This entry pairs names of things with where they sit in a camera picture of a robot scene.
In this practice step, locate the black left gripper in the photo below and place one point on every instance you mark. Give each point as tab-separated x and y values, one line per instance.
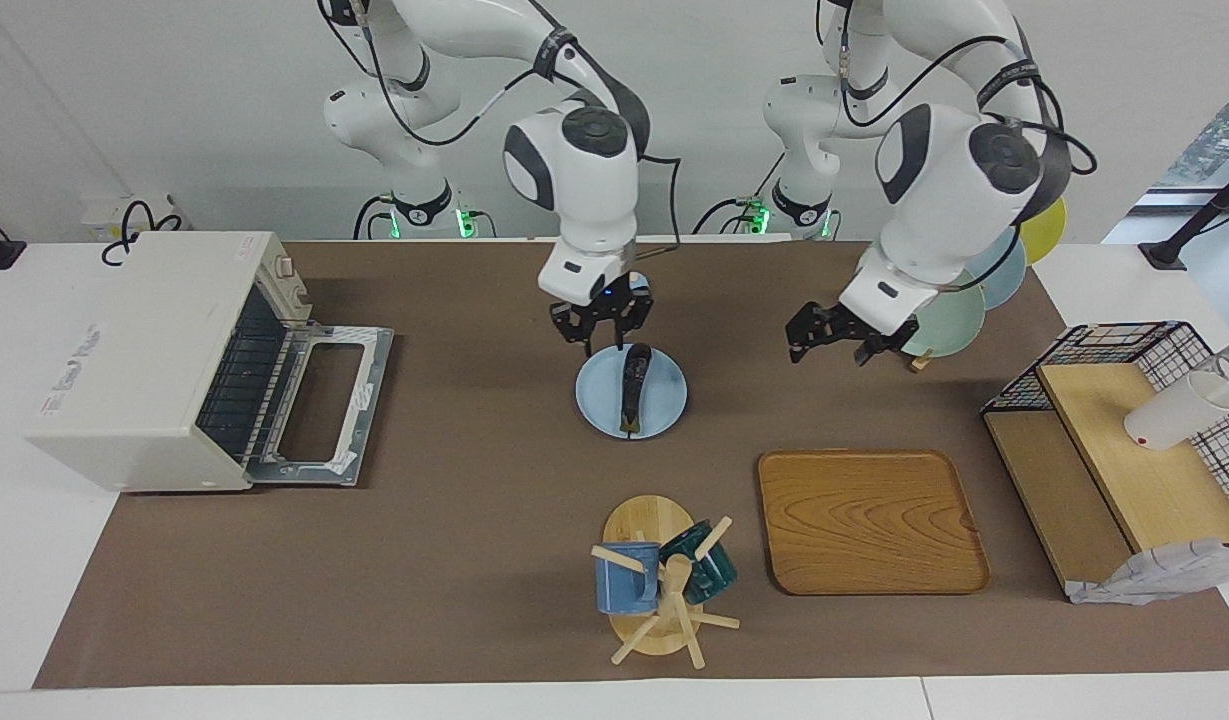
824	322

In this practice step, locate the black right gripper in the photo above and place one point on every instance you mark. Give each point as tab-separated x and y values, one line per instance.
604	308

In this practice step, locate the dark purple eggplant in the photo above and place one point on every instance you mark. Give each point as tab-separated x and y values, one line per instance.
634	390

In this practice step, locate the glass oven door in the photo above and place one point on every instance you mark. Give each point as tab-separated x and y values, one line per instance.
369	400

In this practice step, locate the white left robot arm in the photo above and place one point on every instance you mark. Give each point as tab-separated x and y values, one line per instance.
949	190

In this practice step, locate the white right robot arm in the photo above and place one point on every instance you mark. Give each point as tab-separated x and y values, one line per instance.
584	190

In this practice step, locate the beige toaster oven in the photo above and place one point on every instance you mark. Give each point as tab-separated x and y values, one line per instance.
134	350

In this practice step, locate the wooden dish rack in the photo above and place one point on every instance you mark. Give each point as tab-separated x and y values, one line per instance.
922	361

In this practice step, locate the pale green plate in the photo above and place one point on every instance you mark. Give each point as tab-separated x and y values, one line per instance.
954	320

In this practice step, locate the rectangular wooden tray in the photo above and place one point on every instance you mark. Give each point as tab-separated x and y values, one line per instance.
869	520

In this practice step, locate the wooden mug tree stand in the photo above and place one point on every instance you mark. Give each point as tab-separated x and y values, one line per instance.
644	520

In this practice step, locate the light blue racked plate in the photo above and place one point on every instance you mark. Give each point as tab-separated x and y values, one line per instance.
1009	280

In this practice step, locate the brown table mat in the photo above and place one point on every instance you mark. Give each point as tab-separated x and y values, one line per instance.
474	550

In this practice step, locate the yellow plate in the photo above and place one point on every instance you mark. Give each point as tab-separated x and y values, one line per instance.
1049	230

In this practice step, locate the blue mug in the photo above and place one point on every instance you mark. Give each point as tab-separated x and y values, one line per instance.
624	590

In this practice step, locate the dark green mug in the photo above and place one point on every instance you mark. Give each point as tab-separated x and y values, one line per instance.
709	575

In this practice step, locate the white cup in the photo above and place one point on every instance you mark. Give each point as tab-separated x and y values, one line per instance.
1174	415

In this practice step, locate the marble pattern cloth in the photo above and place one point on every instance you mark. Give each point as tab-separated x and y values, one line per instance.
1164	570

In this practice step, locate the white wall socket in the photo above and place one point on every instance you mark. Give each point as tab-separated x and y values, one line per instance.
109	212

